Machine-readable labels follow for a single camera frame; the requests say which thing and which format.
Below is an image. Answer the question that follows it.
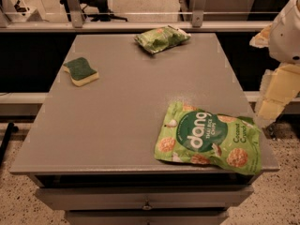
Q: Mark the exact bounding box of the small green chip bag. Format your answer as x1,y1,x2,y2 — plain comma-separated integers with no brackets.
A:
134,25,191,54

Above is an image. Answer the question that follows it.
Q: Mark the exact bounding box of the green and yellow sponge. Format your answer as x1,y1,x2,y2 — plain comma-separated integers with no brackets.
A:
63,57,99,87

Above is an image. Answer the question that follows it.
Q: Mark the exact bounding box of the upper grey drawer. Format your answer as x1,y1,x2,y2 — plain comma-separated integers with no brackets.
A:
36,186,253,211

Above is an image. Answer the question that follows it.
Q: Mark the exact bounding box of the grey drawer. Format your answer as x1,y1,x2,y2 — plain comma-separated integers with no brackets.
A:
36,186,253,211
66,210,228,225

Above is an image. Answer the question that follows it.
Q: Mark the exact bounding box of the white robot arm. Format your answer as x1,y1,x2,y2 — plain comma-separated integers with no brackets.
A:
249,0,300,127

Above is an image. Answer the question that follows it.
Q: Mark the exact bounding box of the lower grey drawer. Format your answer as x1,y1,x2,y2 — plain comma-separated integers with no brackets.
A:
66,210,228,225

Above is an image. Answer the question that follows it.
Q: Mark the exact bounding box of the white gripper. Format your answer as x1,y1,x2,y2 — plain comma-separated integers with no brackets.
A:
249,5,300,120

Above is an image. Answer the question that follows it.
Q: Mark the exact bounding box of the grey metal railing frame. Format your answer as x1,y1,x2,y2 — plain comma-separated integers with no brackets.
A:
1,0,288,33

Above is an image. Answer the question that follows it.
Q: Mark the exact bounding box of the grey drawer cabinet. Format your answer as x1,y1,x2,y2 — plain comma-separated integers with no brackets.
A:
8,32,280,225

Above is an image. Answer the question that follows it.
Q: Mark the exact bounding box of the large green Dang chip bag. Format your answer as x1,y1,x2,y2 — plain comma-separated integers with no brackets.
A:
155,101,262,175

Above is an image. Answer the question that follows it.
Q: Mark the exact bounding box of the black pole on floor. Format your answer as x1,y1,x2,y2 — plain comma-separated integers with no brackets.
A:
0,123,19,165

